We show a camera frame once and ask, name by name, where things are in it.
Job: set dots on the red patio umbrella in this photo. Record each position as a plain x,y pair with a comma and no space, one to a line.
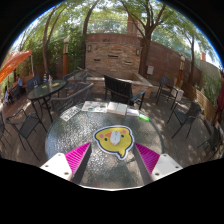
221,100

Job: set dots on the orange patio umbrella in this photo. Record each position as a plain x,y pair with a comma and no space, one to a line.
15,63

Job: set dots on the black slatted chair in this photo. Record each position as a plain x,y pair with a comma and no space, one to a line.
118,87

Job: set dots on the black metal mesh chair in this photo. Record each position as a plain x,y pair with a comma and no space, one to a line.
28,125
187,115
168,87
213,140

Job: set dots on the wall lamp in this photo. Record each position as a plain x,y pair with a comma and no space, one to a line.
89,48
137,52

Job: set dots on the white computer mouse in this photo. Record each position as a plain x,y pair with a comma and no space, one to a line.
115,137

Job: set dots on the green packet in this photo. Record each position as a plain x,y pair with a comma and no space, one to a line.
144,117

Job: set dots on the person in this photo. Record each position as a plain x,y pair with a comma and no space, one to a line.
19,80
6,95

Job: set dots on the dark round patio table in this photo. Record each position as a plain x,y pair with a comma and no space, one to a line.
46,89

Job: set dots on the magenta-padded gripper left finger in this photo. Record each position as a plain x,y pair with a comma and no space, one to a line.
77,157

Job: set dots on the white number tag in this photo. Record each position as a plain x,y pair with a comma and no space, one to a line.
70,113

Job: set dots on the grey wall utility box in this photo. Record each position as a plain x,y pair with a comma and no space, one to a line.
150,70

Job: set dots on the yellow duck-shaped mouse pad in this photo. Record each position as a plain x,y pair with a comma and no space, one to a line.
103,141

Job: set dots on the small white blue box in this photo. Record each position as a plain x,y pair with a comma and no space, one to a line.
132,112

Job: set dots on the colourful printed booklet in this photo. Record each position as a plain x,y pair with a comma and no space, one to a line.
94,106

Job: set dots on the wooden lamp post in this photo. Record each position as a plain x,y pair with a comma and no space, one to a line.
181,70
65,55

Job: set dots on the blue chair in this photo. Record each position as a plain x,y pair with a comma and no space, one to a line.
33,82

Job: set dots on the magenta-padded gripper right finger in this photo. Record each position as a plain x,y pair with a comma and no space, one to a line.
148,157

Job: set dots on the dark wicker chair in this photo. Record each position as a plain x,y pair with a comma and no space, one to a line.
75,77
73,96

